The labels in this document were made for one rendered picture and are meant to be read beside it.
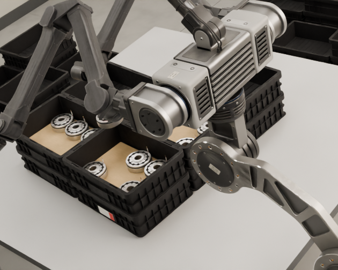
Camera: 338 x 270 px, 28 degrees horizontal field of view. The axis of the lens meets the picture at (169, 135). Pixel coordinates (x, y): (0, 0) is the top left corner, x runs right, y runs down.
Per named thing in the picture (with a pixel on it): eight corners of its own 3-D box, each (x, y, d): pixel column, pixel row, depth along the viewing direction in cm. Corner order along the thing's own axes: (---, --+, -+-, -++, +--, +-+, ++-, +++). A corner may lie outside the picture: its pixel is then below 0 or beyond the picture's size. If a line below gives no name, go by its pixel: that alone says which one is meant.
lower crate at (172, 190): (196, 194, 264) (190, 172, 257) (141, 241, 250) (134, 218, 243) (129, 160, 290) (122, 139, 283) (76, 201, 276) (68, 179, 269)
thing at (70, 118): (77, 119, 296) (76, 118, 296) (58, 130, 292) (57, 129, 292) (66, 111, 303) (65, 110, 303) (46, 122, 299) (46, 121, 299)
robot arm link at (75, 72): (93, 49, 245) (109, 53, 251) (71, 46, 252) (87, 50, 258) (87, 82, 245) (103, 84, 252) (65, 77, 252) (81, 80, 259)
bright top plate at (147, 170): (175, 165, 257) (175, 164, 256) (158, 180, 251) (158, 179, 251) (156, 157, 263) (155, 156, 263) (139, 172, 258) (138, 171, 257)
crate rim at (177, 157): (186, 154, 252) (185, 149, 251) (128, 201, 238) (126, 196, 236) (117, 122, 278) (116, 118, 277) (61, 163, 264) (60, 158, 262)
